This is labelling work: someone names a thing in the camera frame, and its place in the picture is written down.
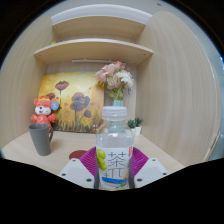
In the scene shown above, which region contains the pale teal vase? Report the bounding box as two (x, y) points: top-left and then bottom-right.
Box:
(112, 99), (125, 108)

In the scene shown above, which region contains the white light bar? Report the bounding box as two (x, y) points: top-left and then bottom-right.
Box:
(71, 59), (116, 64)

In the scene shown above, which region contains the flat round red coaster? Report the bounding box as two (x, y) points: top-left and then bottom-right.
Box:
(68, 149), (88, 161)

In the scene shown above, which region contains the pink and white flower bouquet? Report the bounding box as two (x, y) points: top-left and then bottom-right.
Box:
(94, 60), (135, 101)

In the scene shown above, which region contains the grey cup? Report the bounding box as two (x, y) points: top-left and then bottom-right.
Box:
(28, 123), (54, 157)

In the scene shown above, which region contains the yellow flower painting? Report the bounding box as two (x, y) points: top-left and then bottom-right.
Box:
(37, 71), (105, 134)

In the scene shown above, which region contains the clear plastic drink bottle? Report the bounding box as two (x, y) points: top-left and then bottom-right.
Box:
(95, 105), (135, 191)

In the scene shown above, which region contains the light wooden shelf board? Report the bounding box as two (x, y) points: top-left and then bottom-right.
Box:
(33, 38), (154, 66)
(51, 14), (148, 43)

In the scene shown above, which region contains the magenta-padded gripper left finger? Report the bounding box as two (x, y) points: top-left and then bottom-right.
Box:
(57, 146), (100, 190)

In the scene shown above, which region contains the red plush toy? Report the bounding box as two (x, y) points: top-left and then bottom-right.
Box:
(30, 95), (60, 128)

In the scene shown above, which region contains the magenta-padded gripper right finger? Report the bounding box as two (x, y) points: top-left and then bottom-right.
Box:
(129, 146), (170, 189)

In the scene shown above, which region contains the small potted succulent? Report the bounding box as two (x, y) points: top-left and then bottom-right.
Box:
(126, 117), (144, 136)

